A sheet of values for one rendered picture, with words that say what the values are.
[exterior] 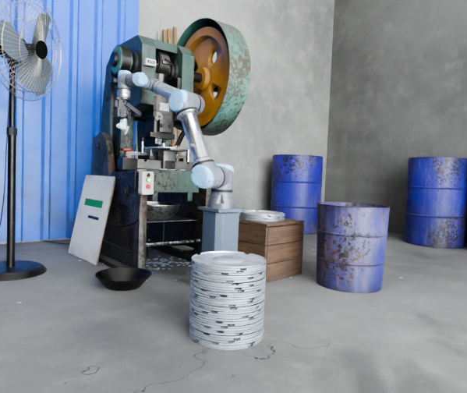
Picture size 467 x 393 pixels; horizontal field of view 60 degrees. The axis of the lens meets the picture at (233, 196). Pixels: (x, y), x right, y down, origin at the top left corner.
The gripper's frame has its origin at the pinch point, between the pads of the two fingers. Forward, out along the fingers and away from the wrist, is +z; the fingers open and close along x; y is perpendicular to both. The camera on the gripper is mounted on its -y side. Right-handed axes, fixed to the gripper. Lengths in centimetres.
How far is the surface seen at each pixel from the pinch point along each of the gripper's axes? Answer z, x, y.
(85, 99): -38, -135, -21
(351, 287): 82, 100, -91
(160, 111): -17.9, -14.6, -29.9
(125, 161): 17.4, 3.1, 1.5
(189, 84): -38, -10, -50
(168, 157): 12.6, -4.9, -32.1
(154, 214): 51, -10, -26
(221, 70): -50, -2, -69
